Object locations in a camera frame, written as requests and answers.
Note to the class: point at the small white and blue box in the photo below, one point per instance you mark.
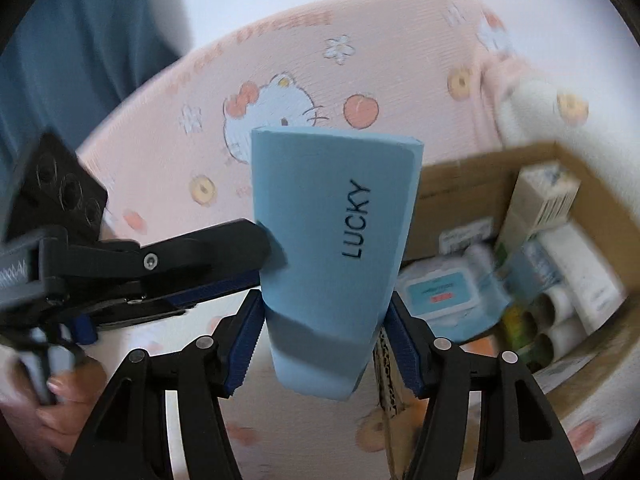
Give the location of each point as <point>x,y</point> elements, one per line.
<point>465,237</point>

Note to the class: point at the white box with blue print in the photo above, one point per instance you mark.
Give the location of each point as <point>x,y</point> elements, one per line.
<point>540,205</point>

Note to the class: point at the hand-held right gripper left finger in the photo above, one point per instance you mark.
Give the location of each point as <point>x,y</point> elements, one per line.
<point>245,347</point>

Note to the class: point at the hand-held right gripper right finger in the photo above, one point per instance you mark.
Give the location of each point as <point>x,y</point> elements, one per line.
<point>402,350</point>

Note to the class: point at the blue and white packet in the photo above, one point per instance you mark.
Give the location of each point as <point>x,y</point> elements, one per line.
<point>542,265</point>

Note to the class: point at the dark blue cloth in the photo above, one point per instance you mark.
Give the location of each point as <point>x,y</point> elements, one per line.
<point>75,50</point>

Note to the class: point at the large flat white box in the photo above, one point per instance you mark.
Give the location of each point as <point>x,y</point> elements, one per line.
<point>585,270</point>

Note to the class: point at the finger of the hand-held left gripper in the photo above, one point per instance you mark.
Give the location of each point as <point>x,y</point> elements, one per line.
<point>200,295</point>
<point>210,247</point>

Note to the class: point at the yellow printed box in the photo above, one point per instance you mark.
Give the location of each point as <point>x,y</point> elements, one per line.
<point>515,332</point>

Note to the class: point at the blue wet wipes packet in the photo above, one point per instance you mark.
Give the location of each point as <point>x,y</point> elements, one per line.
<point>450,295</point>

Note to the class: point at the cardboard box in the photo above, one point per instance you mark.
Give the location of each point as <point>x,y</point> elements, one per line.
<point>460,195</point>

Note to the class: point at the pink and white printed blanket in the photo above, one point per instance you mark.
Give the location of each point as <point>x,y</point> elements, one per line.
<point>350,60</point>

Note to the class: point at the person's left hand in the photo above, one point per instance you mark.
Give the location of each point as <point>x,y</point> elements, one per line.
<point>75,390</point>

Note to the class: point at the light blue case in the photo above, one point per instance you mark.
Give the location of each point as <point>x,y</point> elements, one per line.
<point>320,240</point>

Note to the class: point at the white paper roll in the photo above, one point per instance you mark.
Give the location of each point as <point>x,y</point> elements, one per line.
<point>562,340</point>
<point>552,307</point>

